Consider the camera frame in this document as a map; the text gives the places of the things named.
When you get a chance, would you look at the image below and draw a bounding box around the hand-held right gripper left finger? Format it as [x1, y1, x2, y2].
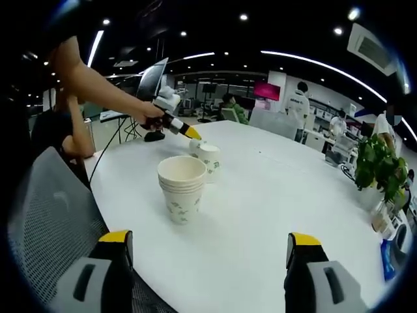
[53, 230, 135, 313]

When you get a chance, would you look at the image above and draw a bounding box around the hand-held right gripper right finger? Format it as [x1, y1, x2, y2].
[283, 231, 369, 313]

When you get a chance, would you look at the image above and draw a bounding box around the green print white paper cup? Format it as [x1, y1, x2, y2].
[188, 138, 209, 158]
[197, 145, 222, 185]

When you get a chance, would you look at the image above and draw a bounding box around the stack of nested paper cups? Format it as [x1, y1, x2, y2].
[156, 155, 208, 226]

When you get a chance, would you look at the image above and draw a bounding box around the person's left hand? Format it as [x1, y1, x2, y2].
[138, 103, 167, 132]

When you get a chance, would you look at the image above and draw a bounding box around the tilted computer monitor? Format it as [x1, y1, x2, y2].
[136, 57, 170, 101]

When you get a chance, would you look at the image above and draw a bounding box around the black rounded object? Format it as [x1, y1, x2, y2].
[144, 130, 166, 143]

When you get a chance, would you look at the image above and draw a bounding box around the blue packet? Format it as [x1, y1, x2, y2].
[380, 239, 398, 282]

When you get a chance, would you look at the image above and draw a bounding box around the grey mesh office chair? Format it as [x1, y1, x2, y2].
[8, 146, 177, 313]

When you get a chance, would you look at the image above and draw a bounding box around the small clear jar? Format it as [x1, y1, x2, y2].
[372, 211, 394, 234]

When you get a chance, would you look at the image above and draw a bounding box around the straight ceiling light strip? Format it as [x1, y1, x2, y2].
[87, 29, 106, 68]

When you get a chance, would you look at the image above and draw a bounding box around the grey rounded device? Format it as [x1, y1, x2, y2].
[392, 223, 412, 261]

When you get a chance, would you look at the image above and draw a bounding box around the pink display screen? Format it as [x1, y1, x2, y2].
[253, 81, 281, 101]

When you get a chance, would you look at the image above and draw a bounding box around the white table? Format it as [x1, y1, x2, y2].
[89, 119, 402, 313]

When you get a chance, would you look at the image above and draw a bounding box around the green potted plant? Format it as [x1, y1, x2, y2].
[354, 133, 409, 211]

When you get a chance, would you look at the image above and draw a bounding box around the curved ceiling light strip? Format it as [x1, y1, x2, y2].
[260, 50, 389, 102]

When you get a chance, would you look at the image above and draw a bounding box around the ceiling air vent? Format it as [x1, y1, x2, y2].
[347, 22, 400, 77]

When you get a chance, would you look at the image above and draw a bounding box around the coiled black white cable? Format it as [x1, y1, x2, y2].
[339, 162, 356, 179]

